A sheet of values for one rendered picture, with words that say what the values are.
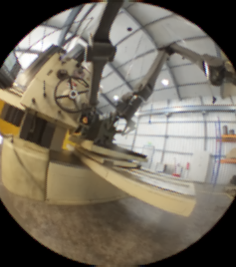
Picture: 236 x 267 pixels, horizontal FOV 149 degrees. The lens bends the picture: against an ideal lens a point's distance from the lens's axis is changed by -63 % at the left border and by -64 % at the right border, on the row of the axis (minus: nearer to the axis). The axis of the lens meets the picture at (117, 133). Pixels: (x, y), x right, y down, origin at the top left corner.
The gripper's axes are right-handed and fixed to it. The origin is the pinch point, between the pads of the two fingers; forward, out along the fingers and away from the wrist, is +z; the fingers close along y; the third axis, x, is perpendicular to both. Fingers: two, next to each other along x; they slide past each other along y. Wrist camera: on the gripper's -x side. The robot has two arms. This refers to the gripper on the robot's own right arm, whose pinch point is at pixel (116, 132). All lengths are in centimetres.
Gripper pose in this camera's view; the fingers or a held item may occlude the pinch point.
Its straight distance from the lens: 44.9
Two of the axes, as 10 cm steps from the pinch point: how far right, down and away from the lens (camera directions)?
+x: 4.3, 4.9, -7.6
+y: -7.2, -3.3, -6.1
